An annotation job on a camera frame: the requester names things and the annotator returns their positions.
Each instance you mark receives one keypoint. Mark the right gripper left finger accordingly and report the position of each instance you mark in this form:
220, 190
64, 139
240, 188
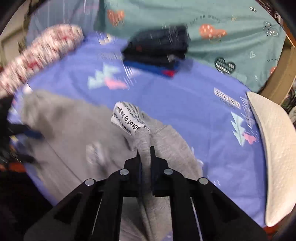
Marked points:
92, 211

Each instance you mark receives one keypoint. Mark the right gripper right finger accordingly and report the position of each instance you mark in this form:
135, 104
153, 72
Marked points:
199, 210

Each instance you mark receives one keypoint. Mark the grey sweatpants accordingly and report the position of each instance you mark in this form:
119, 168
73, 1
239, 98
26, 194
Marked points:
81, 142

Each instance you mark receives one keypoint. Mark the purple patterned bed sheet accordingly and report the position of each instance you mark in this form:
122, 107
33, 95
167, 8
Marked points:
202, 105

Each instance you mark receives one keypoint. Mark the white quilted pillow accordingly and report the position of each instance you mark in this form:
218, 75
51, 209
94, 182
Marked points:
278, 136

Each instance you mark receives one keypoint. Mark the red floral pillow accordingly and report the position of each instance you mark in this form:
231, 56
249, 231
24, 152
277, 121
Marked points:
50, 46

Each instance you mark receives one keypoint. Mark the blue plaid pillow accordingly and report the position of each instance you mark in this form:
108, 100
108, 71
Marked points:
50, 13

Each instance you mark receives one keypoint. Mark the beige wooden headboard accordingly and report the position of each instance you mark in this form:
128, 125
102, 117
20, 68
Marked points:
280, 82

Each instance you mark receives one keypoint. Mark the stack of dark folded clothes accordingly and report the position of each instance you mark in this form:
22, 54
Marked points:
159, 51

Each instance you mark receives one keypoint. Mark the teal heart pattern blanket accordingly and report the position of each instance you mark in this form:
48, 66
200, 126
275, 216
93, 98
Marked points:
238, 38

